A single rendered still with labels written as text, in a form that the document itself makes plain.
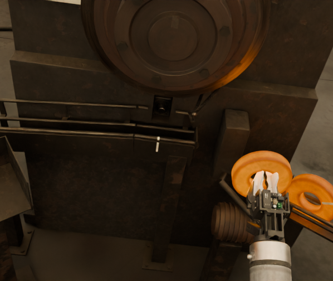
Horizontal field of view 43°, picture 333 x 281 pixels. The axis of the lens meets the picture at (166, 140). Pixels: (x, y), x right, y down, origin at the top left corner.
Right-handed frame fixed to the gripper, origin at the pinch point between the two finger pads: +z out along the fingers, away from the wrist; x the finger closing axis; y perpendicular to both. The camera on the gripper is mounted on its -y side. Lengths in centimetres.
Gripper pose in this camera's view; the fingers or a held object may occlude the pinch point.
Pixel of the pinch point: (263, 171)
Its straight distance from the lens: 111.5
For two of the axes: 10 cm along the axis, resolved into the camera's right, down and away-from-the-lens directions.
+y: 1.0, -5.1, -8.5
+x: -9.9, -1.3, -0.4
